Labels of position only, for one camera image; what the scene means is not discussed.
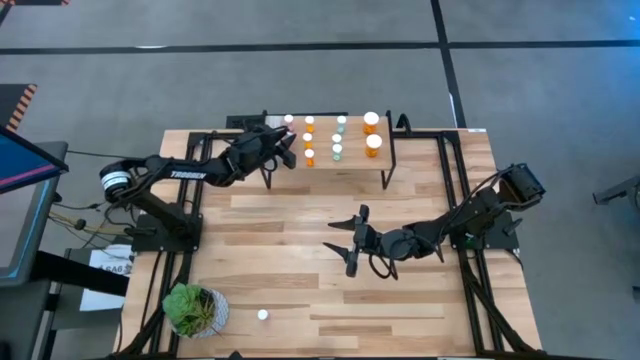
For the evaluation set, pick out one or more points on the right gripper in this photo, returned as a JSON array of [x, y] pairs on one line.
[[364, 237]]

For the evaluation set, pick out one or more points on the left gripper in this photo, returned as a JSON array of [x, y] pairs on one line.
[[260, 147]]

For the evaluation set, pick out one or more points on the slim orange pill bottle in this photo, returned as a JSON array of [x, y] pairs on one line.
[[307, 137]]

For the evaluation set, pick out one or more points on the short orange pill bottle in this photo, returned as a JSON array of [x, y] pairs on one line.
[[309, 120]]

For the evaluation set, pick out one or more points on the large orange pill bottle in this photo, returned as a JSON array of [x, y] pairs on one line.
[[371, 118], [373, 141]]

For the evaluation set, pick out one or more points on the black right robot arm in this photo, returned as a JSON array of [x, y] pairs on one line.
[[475, 210]]

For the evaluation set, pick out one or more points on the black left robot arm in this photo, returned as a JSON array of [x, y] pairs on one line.
[[165, 175]]

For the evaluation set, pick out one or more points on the wooden shelf with black legs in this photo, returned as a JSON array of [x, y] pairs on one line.
[[350, 160]]

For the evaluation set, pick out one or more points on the black power strip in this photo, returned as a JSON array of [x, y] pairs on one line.
[[240, 121]]

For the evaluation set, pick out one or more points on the green plant in white pot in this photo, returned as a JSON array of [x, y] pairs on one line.
[[190, 310]]

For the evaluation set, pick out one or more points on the white paper sheet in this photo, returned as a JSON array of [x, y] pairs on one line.
[[107, 265]]

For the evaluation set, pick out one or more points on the hazard striped floor mat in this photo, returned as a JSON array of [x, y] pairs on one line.
[[35, 2], [12, 100]]

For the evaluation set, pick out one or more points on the black stand leg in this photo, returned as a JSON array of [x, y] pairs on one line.
[[620, 190]]

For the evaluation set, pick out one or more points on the dark grey desk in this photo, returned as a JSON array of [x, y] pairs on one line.
[[25, 310]]

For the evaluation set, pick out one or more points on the black bracket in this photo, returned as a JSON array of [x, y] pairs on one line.
[[402, 124]]

